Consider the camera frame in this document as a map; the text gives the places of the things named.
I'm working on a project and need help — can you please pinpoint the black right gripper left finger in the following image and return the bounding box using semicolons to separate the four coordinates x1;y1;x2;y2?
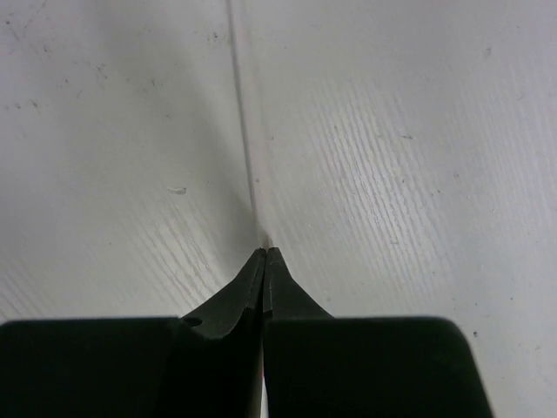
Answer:
1;249;266;417

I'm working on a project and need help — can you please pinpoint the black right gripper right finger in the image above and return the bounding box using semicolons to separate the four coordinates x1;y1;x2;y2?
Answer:
263;248;493;417

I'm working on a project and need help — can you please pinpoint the clear chopstick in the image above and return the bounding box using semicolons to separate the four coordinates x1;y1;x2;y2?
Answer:
226;1;272;249

